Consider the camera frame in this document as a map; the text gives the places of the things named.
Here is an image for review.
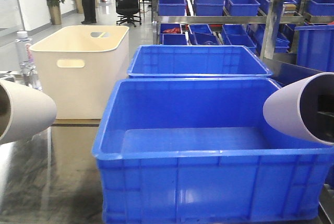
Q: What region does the beige plastic cup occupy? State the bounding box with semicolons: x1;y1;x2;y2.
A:
1;80;56;144

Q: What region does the cream plastic storage bin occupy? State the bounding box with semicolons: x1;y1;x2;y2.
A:
30;25;130;120

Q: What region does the potted plant gold pot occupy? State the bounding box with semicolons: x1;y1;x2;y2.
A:
46;0;65;25

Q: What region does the lavender plastic cup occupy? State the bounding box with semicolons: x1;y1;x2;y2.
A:
263;72;333;146

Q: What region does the black office chair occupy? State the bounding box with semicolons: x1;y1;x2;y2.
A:
115;0;141;27

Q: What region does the near large blue bin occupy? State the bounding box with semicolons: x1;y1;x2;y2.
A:
92;77;333;223

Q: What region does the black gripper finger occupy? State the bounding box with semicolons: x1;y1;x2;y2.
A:
316;95;333;140

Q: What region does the far large blue bin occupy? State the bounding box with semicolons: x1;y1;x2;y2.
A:
127;45;273;78

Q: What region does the large blue bin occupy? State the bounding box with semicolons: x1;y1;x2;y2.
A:
92;77;333;223
127;45;273;78

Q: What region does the clear water bottle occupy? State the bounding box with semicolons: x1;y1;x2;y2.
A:
15;30;42;90

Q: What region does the metal shelving rack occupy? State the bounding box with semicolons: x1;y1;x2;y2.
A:
152;0;334;60

